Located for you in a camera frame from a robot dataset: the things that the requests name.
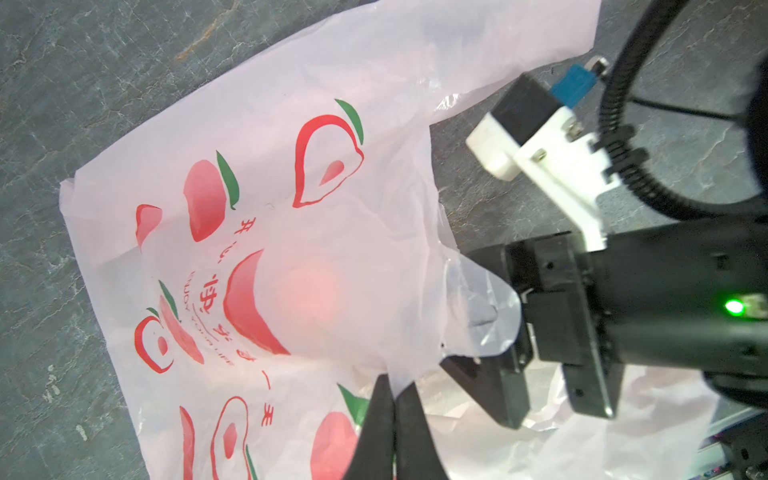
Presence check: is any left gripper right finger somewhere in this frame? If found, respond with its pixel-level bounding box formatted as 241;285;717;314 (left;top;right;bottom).
394;383;449;480

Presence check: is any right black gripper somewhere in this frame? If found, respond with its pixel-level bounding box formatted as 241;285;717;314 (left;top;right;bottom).
440;232;624;429

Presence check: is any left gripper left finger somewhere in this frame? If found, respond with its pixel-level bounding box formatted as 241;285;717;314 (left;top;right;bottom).
343;374;395;480

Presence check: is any pink printed plastic bag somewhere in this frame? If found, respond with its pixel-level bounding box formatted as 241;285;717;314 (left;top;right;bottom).
58;0;721;480

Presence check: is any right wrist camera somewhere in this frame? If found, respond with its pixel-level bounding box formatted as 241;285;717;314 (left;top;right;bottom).
466;57;619;252

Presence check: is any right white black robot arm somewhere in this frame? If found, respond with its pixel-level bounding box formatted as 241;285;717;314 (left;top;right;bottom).
442;66;767;429

